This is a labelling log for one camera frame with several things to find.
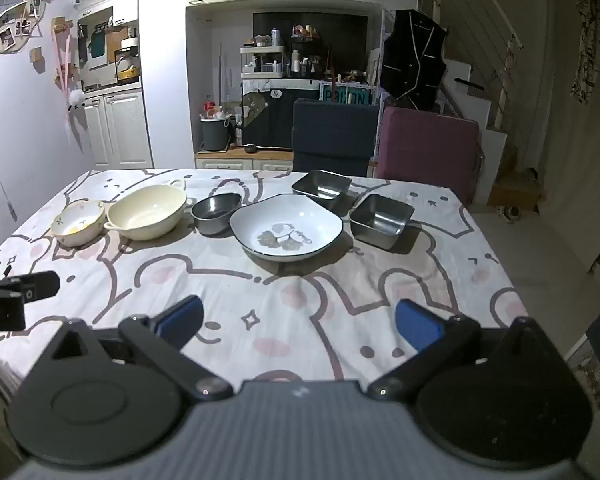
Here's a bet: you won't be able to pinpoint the dark blue chair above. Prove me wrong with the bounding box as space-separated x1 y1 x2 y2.
290 98 381 177

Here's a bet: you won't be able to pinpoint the pink ribbon plush hanging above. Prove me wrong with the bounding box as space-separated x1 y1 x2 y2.
52 24 87 112

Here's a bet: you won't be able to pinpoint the white shelf rack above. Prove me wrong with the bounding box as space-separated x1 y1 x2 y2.
238 43 287 80

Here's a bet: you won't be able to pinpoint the teal sign plate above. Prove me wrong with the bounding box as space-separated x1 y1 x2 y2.
318 84 371 107

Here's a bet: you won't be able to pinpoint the round steel bowl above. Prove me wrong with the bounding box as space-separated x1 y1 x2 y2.
190 192 243 237

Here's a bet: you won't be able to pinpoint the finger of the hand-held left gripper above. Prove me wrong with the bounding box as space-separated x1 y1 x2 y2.
0 270 61 306

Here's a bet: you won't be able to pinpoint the black vest with white trim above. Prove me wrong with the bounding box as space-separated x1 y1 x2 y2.
382 8 449 111

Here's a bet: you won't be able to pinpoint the grey bin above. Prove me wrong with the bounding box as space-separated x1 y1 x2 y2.
199 114 231 153

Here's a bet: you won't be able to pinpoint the cream bowl with handles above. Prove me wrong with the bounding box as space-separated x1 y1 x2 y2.
103 178 188 241

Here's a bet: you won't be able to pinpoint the square steel bowl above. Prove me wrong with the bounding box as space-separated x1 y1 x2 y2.
348 193 416 251
290 169 353 211

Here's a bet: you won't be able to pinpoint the maroon chair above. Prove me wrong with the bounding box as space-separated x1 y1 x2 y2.
374 106 485 206

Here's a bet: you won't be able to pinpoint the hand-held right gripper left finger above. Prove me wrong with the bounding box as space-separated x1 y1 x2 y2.
45 296 233 402

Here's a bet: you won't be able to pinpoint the bear print tablecloth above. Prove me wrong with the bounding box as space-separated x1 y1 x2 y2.
0 167 531 397

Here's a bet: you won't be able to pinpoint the small floral yellow-rimmed bowl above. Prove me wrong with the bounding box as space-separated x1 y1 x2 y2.
50 199 106 248

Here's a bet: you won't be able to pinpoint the dish rack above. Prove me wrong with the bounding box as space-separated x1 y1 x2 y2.
113 37 142 86

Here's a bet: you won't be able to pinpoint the white plate with leaf print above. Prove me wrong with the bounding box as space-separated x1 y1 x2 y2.
228 193 345 262

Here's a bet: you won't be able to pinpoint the low wooden counter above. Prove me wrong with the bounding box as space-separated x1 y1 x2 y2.
194 145 295 161

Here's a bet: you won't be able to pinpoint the white lower kitchen cabinets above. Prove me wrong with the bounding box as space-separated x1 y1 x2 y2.
82 87 155 170

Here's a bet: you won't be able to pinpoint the staircase with railing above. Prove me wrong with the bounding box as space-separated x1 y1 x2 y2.
442 0 548 211

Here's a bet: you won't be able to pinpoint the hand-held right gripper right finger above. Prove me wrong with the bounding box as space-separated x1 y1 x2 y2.
367 299 568 402

